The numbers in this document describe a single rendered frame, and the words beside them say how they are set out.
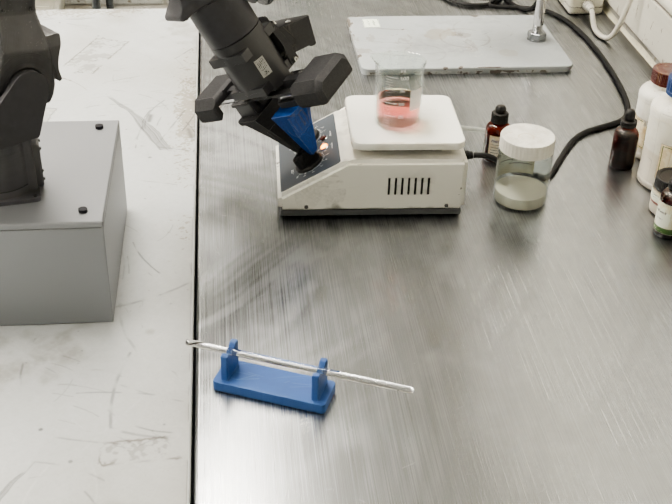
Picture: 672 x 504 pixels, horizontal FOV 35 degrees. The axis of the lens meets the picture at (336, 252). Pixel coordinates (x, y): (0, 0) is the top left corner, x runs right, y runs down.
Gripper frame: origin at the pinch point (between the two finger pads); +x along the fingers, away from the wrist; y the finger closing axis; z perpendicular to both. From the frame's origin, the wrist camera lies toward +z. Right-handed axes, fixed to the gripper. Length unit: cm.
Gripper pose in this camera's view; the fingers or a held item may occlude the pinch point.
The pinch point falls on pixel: (294, 127)
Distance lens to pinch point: 114.2
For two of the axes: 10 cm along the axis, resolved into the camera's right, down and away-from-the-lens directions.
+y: -7.5, 0.2, 6.7
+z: 4.7, -6.9, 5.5
